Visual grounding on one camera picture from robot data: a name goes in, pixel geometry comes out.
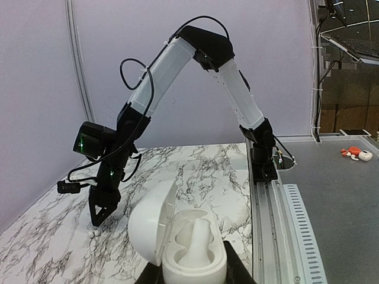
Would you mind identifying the front aluminium rail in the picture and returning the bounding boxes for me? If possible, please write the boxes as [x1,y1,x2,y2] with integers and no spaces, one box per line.
[245,138,329,284]

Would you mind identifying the stacked cardboard boxes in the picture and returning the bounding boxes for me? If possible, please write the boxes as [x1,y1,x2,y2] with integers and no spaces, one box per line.
[320,104,378,135]

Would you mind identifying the white earbud charging case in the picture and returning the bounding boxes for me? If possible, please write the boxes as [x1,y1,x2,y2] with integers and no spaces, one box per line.
[128,180,227,283]

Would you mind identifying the tilted laptop on stand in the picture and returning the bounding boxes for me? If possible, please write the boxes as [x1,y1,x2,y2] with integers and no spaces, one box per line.
[320,20,378,65]

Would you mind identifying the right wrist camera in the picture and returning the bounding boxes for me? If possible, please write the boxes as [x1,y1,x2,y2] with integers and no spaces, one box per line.
[57,179,97,194]

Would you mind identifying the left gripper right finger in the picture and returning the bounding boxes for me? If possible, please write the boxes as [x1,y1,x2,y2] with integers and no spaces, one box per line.
[223,241,255,284]

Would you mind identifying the orange and white earbud set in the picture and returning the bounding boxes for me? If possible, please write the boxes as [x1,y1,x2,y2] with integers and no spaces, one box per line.
[341,146,373,162]

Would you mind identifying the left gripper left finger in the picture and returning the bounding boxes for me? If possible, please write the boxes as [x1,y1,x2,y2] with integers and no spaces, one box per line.
[137,263,165,284]

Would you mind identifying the right aluminium corner post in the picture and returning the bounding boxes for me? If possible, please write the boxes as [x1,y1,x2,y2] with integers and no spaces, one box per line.
[64,0,96,122]

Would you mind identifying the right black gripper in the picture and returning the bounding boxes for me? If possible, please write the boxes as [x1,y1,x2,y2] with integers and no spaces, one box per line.
[89,162,125,227]

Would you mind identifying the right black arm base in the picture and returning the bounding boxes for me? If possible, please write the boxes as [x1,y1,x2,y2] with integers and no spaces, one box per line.
[250,146,296,184]

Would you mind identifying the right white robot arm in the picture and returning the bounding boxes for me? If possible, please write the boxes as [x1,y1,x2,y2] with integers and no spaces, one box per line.
[68,25,277,227]

